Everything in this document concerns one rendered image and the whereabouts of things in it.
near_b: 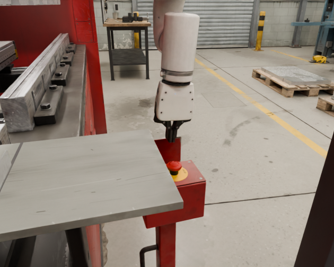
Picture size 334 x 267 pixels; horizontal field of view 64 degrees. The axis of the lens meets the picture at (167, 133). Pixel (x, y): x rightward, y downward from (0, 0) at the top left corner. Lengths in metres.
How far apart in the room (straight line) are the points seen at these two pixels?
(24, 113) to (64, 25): 1.73
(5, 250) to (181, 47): 0.51
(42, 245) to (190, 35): 0.51
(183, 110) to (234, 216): 1.16
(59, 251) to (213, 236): 1.29
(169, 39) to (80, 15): 1.82
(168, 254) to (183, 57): 0.61
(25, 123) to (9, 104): 0.06
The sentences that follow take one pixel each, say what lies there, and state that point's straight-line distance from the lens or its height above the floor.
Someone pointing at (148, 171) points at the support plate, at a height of 1.00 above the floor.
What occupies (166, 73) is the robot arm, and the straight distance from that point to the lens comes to 0.68.
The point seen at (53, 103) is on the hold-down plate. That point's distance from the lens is 0.89.
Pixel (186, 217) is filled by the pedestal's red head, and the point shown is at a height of 0.67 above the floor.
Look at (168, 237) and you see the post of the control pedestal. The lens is 0.88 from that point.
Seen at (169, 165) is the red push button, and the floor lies 0.81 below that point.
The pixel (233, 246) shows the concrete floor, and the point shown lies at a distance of 1.61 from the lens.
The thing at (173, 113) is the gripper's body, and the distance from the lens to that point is 0.71.
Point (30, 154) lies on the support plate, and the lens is 0.40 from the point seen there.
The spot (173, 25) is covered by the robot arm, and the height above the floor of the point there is 1.13.
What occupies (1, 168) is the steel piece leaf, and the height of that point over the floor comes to 1.01.
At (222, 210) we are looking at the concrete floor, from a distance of 1.81.
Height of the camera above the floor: 1.18
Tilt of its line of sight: 26 degrees down
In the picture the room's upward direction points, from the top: straight up
